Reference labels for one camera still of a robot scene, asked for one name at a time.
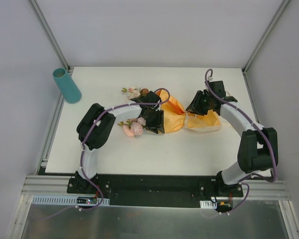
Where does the orange wrapping paper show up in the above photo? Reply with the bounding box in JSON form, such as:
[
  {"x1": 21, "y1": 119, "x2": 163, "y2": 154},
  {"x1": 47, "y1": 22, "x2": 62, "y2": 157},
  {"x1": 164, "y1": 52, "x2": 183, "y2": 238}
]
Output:
[{"x1": 149, "y1": 89, "x2": 222, "y2": 135}]

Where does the pink artificial flower bouquet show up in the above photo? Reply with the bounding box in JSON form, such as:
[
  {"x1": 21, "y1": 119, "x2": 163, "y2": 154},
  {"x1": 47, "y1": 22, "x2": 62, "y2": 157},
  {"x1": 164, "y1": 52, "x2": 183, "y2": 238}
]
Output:
[{"x1": 118, "y1": 87, "x2": 149, "y2": 137}]

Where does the cream ribbon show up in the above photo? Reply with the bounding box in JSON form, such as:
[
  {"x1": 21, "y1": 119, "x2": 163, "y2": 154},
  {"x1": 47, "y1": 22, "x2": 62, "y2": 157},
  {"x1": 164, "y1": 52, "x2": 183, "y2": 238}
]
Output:
[{"x1": 184, "y1": 111, "x2": 221, "y2": 132}]

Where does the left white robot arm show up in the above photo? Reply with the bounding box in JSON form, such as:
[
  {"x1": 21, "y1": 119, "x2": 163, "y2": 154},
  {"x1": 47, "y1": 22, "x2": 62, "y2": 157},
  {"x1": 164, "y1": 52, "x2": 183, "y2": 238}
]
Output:
[{"x1": 75, "y1": 88, "x2": 170, "y2": 194}]

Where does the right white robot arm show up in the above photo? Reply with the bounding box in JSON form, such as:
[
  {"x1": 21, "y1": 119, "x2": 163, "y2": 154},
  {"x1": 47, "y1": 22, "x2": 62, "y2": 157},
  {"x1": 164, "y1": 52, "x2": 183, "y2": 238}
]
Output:
[{"x1": 186, "y1": 81, "x2": 278, "y2": 197}]

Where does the teal cylindrical vase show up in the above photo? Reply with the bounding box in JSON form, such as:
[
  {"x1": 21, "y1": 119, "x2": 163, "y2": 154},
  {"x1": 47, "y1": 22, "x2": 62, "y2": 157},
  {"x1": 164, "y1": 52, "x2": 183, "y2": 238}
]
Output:
[{"x1": 52, "y1": 68, "x2": 82, "y2": 104}]

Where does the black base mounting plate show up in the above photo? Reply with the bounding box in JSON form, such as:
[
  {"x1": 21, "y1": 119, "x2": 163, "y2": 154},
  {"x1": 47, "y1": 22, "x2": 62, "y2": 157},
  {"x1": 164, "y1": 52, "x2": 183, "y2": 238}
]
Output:
[{"x1": 67, "y1": 173, "x2": 243, "y2": 208}]

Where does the right white cable duct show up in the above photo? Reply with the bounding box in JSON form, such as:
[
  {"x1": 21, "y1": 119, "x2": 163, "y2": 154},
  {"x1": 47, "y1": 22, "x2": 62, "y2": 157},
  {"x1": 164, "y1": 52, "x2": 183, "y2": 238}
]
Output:
[{"x1": 199, "y1": 201, "x2": 217, "y2": 210}]

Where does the white cable duct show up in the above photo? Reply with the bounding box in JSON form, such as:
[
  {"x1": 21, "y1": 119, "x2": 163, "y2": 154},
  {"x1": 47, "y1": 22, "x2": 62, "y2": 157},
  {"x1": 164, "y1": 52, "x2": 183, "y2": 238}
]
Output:
[
  {"x1": 32, "y1": 195, "x2": 110, "y2": 207},
  {"x1": 199, "y1": 201, "x2": 217, "y2": 210}
]

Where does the left white cable duct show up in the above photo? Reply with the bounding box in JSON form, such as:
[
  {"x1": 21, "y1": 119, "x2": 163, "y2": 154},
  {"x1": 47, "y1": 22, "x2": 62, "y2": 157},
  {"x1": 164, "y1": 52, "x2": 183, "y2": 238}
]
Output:
[{"x1": 32, "y1": 195, "x2": 110, "y2": 207}]

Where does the right aluminium frame post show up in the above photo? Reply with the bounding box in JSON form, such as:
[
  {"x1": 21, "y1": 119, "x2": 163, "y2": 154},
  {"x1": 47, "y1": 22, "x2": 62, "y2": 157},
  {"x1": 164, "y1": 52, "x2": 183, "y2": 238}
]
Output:
[{"x1": 242, "y1": 0, "x2": 292, "y2": 75}]

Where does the aluminium front rail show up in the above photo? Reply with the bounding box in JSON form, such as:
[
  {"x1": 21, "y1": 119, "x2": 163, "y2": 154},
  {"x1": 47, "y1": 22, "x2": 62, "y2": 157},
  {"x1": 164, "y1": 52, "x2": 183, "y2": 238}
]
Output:
[{"x1": 21, "y1": 174, "x2": 77, "y2": 196}]

